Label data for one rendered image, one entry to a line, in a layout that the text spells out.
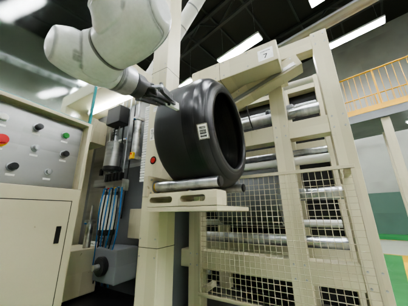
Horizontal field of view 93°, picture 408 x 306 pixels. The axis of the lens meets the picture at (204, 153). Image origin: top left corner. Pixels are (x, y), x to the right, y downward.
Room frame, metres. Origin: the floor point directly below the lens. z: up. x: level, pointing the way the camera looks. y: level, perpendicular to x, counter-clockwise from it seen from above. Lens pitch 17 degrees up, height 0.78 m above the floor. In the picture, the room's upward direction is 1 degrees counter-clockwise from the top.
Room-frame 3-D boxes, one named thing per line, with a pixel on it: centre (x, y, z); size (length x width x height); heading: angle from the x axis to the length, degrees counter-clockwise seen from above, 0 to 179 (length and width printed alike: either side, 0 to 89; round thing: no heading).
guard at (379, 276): (1.15, -0.35, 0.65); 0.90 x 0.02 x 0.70; 60
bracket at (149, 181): (1.07, 0.17, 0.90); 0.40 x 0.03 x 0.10; 150
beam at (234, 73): (1.17, -0.24, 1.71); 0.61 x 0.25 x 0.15; 60
